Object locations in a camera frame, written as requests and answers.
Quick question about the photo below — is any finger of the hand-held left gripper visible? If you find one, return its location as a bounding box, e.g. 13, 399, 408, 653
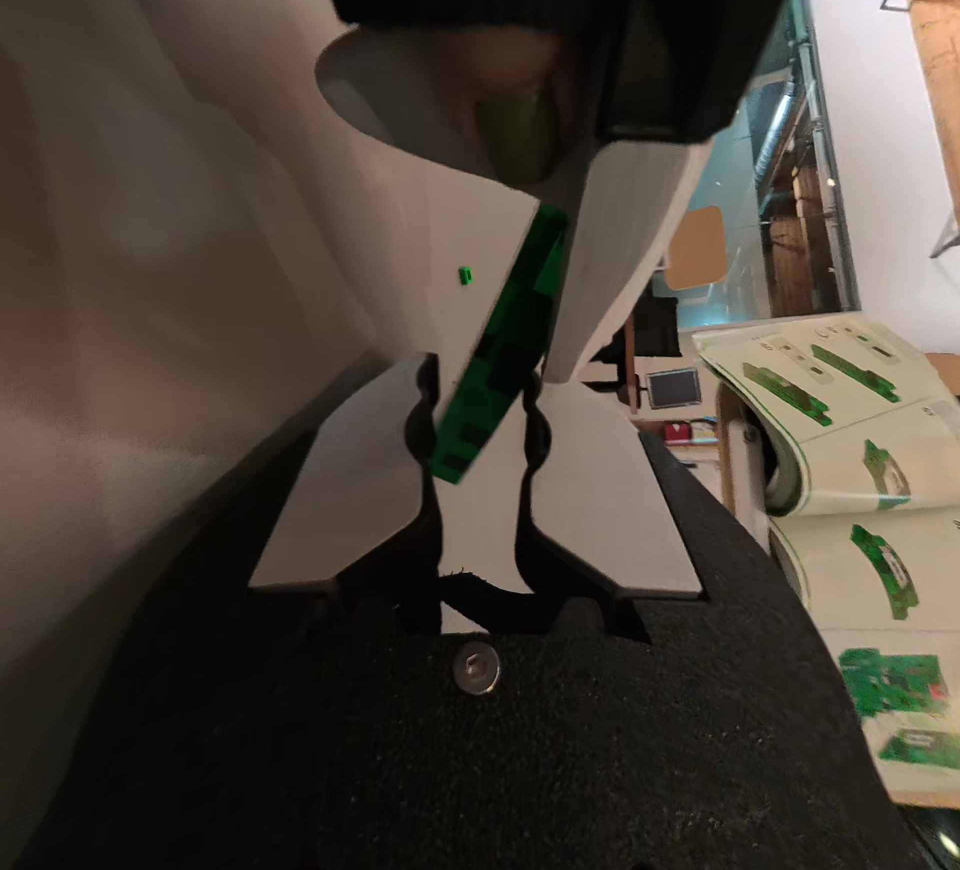
541, 138, 715, 385

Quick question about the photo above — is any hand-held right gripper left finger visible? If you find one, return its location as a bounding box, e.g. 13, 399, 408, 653
247, 352, 444, 597

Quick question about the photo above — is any lego instruction booklet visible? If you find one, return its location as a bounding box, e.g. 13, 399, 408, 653
690, 313, 960, 807

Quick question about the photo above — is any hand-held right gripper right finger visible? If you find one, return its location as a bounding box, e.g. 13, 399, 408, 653
516, 375, 708, 601

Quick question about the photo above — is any green lego side panel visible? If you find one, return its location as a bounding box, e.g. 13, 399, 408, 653
426, 201, 571, 487

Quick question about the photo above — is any person's left hand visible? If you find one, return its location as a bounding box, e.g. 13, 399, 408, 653
448, 30, 584, 187

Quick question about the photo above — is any dark chair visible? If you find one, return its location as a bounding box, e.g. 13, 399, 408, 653
633, 296, 680, 359

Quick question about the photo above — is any computer monitor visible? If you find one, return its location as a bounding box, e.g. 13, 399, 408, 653
645, 367, 704, 411

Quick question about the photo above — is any tan rounded board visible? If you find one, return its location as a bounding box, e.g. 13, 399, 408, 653
666, 206, 727, 290

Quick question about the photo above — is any white book stand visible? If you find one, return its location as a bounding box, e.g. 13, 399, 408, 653
716, 382, 774, 522

